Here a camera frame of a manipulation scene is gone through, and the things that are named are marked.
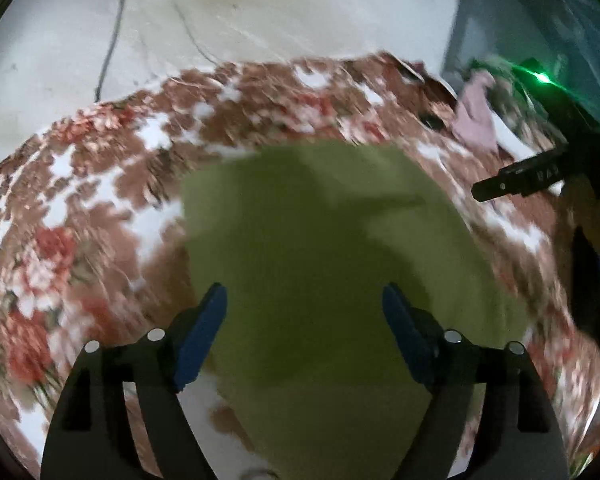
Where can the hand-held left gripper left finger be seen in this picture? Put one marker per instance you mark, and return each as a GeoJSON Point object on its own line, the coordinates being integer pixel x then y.
{"type": "Point", "coordinates": [202, 330]}

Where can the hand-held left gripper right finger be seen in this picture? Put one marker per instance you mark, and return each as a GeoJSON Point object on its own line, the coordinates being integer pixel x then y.
{"type": "Point", "coordinates": [405, 330]}

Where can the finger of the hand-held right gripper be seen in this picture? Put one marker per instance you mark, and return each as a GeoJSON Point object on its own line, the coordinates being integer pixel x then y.
{"type": "Point", "coordinates": [592, 300]}
{"type": "Point", "coordinates": [520, 177]}

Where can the green cloth garment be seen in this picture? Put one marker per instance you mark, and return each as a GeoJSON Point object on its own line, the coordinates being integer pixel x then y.
{"type": "Point", "coordinates": [305, 235]}

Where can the white bolster pillow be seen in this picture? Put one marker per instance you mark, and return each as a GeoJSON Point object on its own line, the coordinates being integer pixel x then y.
{"type": "Point", "coordinates": [517, 147]}

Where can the pink cloth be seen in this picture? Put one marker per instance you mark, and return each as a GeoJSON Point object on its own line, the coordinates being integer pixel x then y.
{"type": "Point", "coordinates": [472, 115]}

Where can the black round object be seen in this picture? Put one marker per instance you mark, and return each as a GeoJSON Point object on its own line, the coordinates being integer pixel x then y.
{"type": "Point", "coordinates": [431, 122]}

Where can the teal curtain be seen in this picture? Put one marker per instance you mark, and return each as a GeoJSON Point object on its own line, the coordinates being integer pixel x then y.
{"type": "Point", "coordinates": [505, 10]}

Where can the floral printed blanket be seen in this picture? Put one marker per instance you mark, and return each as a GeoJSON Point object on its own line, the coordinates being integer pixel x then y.
{"type": "Point", "coordinates": [80, 200]}

